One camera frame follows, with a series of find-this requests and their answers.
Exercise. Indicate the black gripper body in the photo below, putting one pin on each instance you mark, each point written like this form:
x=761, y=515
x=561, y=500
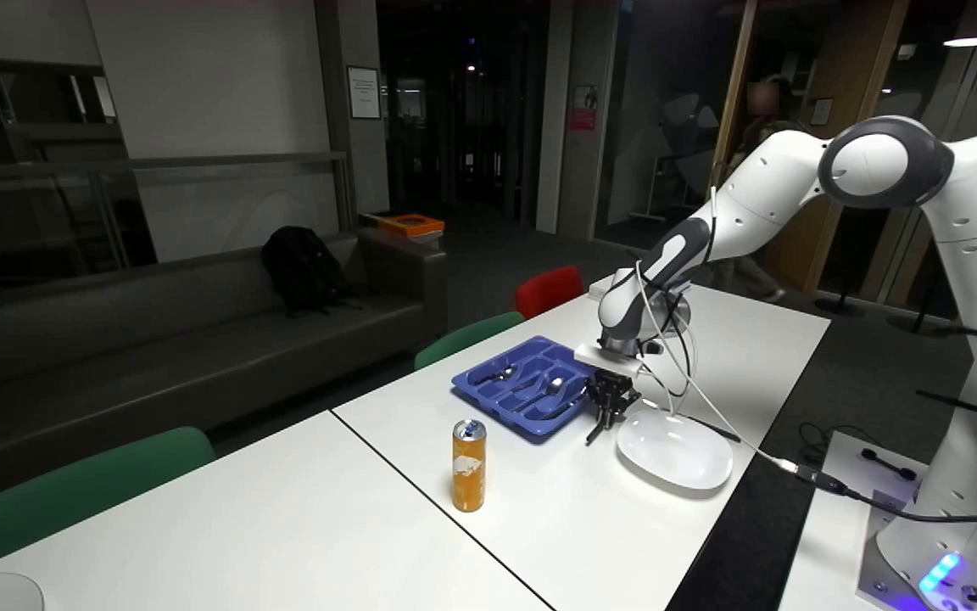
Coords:
x=611, y=389

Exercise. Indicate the white plate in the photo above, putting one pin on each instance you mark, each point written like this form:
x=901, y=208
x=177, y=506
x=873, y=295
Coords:
x=675, y=456

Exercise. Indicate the grey robot mounting plate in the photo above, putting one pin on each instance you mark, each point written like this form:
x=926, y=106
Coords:
x=890, y=545

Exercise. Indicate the blue plastic cutlery tray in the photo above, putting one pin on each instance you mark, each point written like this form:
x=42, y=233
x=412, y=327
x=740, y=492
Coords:
x=511, y=411

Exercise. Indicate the black table knife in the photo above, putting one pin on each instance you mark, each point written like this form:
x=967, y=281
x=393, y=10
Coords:
x=722, y=432

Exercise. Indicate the silver teaspoon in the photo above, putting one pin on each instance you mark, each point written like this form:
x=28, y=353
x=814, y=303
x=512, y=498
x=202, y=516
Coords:
x=501, y=368

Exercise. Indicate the orange drink can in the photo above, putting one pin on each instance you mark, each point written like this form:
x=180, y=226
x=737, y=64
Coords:
x=471, y=469

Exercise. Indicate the green chair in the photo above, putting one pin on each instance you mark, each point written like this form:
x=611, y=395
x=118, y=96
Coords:
x=69, y=492
x=459, y=337

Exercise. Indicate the white side table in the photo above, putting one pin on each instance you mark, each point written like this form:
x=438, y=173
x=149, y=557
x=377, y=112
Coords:
x=831, y=545

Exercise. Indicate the orange lidded waste bin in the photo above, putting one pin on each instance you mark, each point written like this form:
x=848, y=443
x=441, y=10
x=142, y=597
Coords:
x=408, y=227

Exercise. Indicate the black backpack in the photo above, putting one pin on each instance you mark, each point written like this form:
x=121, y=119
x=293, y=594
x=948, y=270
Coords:
x=304, y=273

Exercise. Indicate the person in dark clothes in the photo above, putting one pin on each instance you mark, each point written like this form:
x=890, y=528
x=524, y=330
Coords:
x=771, y=99

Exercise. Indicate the grey sofa bench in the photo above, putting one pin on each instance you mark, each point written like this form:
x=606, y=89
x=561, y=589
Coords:
x=118, y=351

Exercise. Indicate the glass balustrade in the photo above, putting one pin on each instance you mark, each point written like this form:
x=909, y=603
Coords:
x=50, y=215

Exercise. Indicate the red wall sign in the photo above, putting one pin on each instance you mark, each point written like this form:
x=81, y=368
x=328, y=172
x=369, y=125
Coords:
x=581, y=106

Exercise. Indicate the framed wall notice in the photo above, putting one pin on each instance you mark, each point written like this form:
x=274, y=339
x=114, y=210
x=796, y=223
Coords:
x=365, y=92

